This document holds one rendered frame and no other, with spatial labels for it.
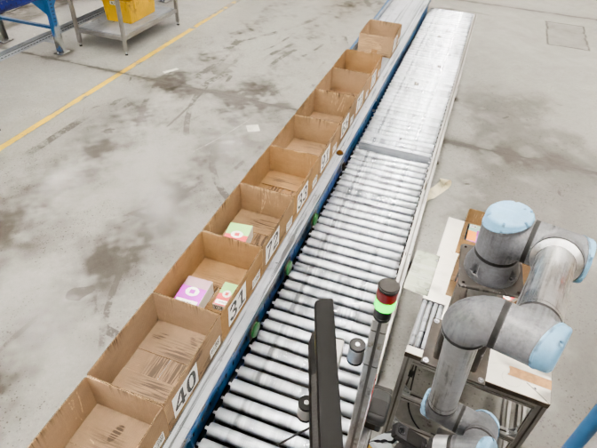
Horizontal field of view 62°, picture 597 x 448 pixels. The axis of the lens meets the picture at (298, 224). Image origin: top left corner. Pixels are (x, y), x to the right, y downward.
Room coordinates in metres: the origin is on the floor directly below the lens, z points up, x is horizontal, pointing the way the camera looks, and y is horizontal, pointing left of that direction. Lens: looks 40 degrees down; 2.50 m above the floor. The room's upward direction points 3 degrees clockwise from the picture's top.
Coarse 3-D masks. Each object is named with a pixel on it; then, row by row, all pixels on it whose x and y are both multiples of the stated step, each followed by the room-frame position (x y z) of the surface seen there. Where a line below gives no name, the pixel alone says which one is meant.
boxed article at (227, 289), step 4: (224, 284) 1.44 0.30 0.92; (228, 284) 1.44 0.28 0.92; (232, 284) 1.44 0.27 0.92; (236, 284) 1.44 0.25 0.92; (224, 288) 1.42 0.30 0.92; (228, 288) 1.42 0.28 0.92; (232, 288) 1.42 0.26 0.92; (220, 292) 1.39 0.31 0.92; (224, 292) 1.39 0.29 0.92; (228, 292) 1.40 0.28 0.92; (232, 292) 1.40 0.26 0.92; (220, 296) 1.37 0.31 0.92; (224, 296) 1.38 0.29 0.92; (228, 296) 1.38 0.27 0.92; (216, 300) 1.35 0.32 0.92; (220, 300) 1.35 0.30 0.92; (224, 300) 1.35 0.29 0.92; (212, 304) 1.33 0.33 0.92; (216, 304) 1.33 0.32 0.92; (220, 304) 1.33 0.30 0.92; (224, 304) 1.33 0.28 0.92; (216, 308) 1.33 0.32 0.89; (220, 308) 1.32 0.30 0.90
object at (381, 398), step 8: (376, 384) 0.90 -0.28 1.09; (376, 392) 0.87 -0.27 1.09; (384, 392) 0.87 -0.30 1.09; (392, 392) 0.87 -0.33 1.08; (376, 400) 0.84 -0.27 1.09; (384, 400) 0.84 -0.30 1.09; (376, 408) 0.81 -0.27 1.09; (384, 408) 0.81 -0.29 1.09; (368, 416) 0.79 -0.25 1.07; (376, 416) 0.79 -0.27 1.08; (384, 416) 0.79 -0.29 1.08; (376, 424) 0.78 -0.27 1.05; (384, 424) 0.78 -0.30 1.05
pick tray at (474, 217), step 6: (468, 210) 2.15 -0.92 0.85; (474, 210) 2.15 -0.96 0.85; (468, 216) 2.16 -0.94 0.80; (474, 216) 2.15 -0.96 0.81; (480, 216) 2.14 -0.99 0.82; (468, 222) 2.15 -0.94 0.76; (474, 222) 2.15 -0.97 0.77; (480, 222) 2.14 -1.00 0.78; (462, 228) 2.00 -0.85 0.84; (462, 234) 2.05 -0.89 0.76; (462, 240) 1.90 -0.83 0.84; (456, 252) 1.91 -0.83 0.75
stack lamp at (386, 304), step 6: (378, 294) 0.78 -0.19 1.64; (384, 294) 0.77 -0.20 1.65; (396, 294) 0.77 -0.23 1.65; (378, 300) 0.78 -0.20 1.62; (384, 300) 0.77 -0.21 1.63; (390, 300) 0.77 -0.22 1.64; (396, 300) 0.78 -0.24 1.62; (378, 306) 0.77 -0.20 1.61; (384, 306) 0.77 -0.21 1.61; (390, 306) 0.77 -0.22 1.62; (384, 312) 0.77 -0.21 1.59; (390, 312) 0.77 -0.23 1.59
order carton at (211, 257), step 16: (208, 240) 1.63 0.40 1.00; (224, 240) 1.60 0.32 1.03; (192, 256) 1.54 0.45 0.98; (208, 256) 1.63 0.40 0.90; (224, 256) 1.60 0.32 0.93; (240, 256) 1.58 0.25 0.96; (256, 256) 1.49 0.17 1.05; (176, 272) 1.42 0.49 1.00; (192, 272) 1.52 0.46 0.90; (208, 272) 1.54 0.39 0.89; (224, 272) 1.54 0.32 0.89; (240, 272) 1.55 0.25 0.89; (256, 272) 1.48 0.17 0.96; (160, 288) 1.31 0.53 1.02; (176, 288) 1.40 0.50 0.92; (240, 288) 1.33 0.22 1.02; (208, 304) 1.35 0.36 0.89; (224, 320) 1.20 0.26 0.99; (224, 336) 1.19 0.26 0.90
